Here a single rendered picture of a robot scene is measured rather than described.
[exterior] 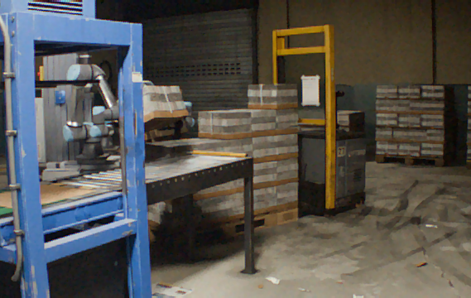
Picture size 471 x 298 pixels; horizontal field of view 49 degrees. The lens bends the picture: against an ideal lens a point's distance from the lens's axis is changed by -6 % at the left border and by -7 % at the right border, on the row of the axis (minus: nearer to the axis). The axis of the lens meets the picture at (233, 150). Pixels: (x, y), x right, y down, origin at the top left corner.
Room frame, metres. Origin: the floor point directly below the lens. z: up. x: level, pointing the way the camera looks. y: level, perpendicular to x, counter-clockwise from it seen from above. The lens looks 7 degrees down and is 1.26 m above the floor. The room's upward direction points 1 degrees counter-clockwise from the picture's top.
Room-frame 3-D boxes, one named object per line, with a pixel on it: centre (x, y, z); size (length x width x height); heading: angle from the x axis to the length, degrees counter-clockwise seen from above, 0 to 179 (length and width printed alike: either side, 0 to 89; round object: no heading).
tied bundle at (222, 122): (4.74, 0.08, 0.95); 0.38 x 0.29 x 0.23; 42
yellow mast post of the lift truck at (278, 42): (5.66, -0.48, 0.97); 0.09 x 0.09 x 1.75; 41
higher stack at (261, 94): (5.13, -0.37, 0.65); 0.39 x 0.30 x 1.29; 41
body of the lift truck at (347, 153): (5.66, -0.98, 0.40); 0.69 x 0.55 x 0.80; 41
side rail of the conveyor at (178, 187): (3.07, 0.23, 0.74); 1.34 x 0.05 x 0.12; 149
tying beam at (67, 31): (2.32, 0.97, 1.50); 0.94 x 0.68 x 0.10; 59
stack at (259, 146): (4.65, 0.17, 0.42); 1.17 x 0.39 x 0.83; 131
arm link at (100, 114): (3.34, 0.82, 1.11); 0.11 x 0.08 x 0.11; 129
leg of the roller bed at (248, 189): (3.62, -0.10, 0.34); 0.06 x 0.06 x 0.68; 59
